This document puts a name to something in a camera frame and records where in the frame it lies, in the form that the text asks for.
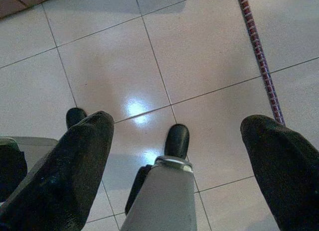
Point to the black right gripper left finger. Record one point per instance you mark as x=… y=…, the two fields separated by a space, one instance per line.
x=64 y=181

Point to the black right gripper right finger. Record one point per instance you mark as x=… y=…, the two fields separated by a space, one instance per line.
x=289 y=171

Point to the silver robot right leg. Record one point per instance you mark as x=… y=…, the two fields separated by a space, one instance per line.
x=164 y=196

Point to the red patterned floor strip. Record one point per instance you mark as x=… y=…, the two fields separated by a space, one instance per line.
x=259 y=56

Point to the brown wooden cabinet base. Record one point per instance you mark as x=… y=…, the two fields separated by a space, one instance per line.
x=15 y=2

